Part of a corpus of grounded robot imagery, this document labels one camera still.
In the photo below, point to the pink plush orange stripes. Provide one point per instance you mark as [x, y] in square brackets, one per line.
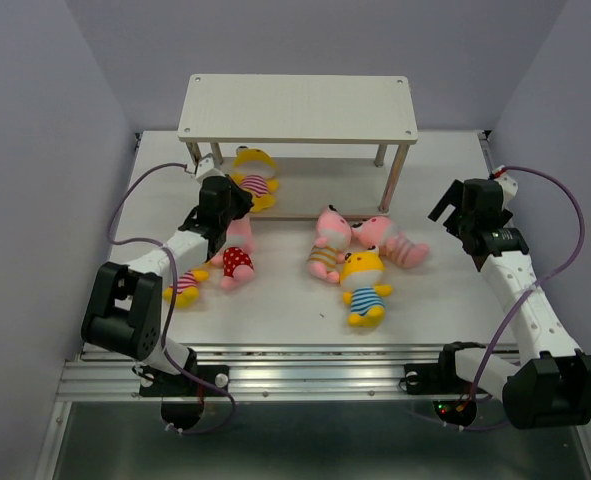
[333, 237]

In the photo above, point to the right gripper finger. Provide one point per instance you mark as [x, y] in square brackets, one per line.
[452, 222]
[452, 197]

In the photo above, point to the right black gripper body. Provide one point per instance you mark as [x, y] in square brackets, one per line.
[464, 225]

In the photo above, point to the aluminium rail frame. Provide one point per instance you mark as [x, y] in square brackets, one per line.
[310, 399]

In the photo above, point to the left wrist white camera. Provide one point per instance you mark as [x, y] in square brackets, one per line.
[207, 167]

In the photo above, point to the yellow plush pink stripes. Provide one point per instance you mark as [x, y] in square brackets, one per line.
[254, 171]
[187, 290]

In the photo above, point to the pink plush red polka-dot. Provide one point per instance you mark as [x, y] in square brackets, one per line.
[234, 258]

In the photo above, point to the white two-tier shelf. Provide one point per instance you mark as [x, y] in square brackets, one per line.
[340, 140]

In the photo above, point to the yellow plush blue stripes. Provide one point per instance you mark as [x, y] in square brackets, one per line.
[361, 279]

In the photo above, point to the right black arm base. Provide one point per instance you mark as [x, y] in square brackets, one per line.
[431, 379]

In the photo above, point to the wrist white camera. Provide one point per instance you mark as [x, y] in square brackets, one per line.
[508, 184]
[207, 167]

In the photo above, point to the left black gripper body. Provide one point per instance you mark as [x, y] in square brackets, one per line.
[238, 206]

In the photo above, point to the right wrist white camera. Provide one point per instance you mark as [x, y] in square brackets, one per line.
[508, 184]

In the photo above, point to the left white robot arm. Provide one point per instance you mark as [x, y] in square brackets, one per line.
[124, 313]

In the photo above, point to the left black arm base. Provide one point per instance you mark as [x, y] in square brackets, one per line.
[157, 384]

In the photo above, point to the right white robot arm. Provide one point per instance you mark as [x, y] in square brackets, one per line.
[532, 364]

